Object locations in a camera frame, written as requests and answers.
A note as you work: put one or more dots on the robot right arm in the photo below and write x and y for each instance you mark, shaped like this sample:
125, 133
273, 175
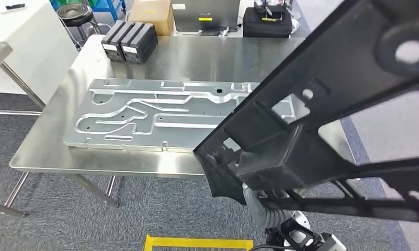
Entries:
276, 218

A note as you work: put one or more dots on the black box white label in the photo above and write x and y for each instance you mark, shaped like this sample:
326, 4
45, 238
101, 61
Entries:
141, 43
114, 41

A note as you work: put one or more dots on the brown cardboard box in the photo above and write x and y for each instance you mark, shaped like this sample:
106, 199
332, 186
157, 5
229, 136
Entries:
150, 15

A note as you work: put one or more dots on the black carry bag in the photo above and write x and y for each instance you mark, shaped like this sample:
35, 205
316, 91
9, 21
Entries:
268, 27

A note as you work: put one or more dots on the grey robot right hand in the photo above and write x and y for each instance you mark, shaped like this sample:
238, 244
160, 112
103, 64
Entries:
254, 208

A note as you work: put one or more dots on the black round stool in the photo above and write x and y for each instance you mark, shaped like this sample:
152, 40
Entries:
76, 14

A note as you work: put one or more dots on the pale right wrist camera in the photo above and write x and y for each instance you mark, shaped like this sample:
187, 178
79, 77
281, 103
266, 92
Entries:
330, 242

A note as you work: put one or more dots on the black plastic car panel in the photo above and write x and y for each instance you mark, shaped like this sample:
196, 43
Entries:
299, 156

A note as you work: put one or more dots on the white rear table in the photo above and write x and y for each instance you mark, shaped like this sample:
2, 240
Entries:
185, 34

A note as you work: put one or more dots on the stamped metal plate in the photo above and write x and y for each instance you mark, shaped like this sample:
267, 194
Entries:
143, 114

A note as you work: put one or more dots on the small black bar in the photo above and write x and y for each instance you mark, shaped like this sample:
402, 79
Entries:
15, 6

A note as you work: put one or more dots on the grey laptop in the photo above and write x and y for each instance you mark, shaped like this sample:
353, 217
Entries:
205, 14

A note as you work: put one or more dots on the white desk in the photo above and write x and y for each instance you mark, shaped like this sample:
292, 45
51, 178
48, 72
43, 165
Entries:
32, 52

